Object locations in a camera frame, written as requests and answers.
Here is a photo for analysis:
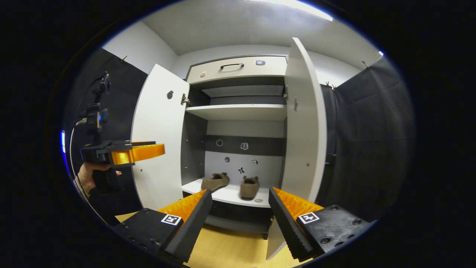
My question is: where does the brown fuzzy shoe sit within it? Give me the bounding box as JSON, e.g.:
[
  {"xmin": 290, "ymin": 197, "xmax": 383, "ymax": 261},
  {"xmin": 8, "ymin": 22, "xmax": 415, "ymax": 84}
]
[
  {"xmin": 201, "ymin": 172, "xmax": 230, "ymax": 192},
  {"xmin": 240, "ymin": 176, "xmax": 260, "ymax": 200}
]

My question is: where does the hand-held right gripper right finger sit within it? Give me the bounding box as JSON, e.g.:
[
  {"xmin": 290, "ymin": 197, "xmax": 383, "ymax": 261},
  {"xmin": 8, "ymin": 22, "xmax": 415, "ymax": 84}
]
[{"xmin": 268, "ymin": 187, "xmax": 376, "ymax": 262}]

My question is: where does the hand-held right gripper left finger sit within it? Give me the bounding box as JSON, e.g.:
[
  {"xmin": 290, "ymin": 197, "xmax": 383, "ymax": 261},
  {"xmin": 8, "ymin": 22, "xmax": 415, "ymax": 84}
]
[{"xmin": 112, "ymin": 189, "xmax": 213, "ymax": 263}]

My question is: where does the white cabinet drawer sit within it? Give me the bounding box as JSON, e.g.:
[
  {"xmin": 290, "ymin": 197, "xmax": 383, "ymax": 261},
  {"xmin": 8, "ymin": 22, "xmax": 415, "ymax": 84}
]
[{"xmin": 186, "ymin": 56, "xmax": 288, "ymax": 84}]

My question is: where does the white cabinet door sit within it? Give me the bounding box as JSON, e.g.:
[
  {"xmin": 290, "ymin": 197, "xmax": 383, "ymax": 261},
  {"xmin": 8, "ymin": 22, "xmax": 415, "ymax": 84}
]
[
  {"xmin": 130, "ymin": 64, "xmax": 191, "ymax": 211},
  {"xmin": 266, "ymin": 37, "xmax": 328, "ymax": 261}
]

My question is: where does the white thin cabinet shelf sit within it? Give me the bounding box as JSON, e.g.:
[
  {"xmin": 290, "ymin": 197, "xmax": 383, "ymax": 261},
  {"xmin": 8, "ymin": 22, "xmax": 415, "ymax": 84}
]
[{"xmin": 185, "ymin": 104, "xmax": 287, "ymax": 121}]

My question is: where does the white shoe cabinet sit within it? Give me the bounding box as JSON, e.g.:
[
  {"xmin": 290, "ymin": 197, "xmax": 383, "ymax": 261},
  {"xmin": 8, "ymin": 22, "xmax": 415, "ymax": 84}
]
[{"xmin": 130, "ymin": 37, "xmax": 328, "ymax": 261}]

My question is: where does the black backdrop cloth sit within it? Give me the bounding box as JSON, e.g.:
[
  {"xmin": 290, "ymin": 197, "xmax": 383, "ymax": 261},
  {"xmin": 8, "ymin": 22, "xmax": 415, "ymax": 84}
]
[
  {"xmin": 65, "ymin": 48, "xmax": 148, "ymax": 224},
  {"xmin": 316, "ymin": 56, "xmax": 415, "ymax": 224}
]

